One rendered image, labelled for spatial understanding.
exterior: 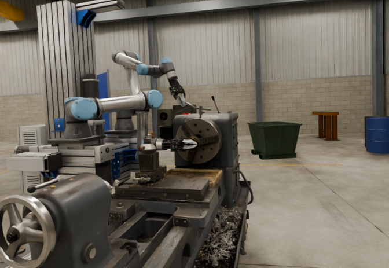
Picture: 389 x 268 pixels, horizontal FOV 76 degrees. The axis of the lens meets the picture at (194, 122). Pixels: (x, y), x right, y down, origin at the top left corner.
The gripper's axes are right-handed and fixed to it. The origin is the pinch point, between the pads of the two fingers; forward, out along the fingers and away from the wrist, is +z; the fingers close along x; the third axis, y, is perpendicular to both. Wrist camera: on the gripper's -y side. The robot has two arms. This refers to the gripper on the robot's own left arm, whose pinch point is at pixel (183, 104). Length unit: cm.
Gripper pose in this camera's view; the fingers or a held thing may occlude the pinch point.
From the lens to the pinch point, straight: 179.5
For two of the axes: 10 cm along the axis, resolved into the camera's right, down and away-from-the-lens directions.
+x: 9.0, -3.4, -2.7
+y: -2.7, 0.6, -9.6
